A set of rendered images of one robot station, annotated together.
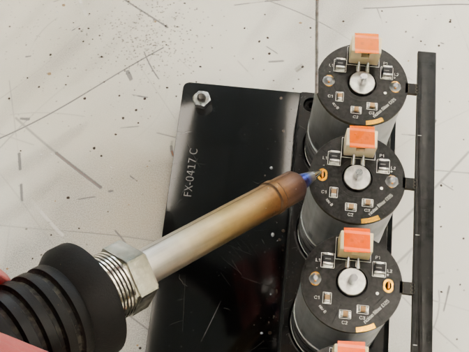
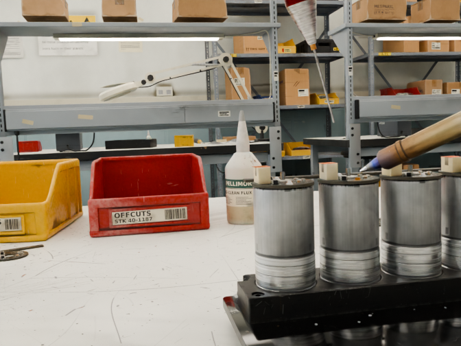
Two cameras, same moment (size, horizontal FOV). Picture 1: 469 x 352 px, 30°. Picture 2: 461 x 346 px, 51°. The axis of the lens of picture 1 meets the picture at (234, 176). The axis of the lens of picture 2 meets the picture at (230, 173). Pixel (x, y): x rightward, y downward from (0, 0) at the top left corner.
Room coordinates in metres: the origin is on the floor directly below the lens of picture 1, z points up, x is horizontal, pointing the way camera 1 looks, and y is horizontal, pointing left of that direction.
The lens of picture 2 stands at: (0.19, 0.15, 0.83)
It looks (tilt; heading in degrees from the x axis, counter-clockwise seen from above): 5 degrees down; 255
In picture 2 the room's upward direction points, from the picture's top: 2 degrees counter-clockwise
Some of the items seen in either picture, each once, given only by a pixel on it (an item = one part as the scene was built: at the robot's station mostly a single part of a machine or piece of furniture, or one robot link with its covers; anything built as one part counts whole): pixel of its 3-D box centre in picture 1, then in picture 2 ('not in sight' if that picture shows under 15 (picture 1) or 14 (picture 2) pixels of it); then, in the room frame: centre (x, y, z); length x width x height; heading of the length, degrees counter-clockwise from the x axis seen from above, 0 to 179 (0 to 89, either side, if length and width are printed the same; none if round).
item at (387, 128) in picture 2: not in sight; (394, 128); (-1.46, -2.33, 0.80); 0.15 x 0.12 x 0.10; 105
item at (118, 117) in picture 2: not in sight; (146, 118); (-0.04, -2.28, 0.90); 1.30 x 0.06 x 0.12; 176
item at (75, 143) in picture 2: not in sight; (69, 141); (0.33, -2.46, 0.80); 0.15 x 0.12 x 0.10; 87
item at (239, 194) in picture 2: not in sight; (243, 166); (0.06, -0.27, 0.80); 0.03 x 0.03 x 0.10
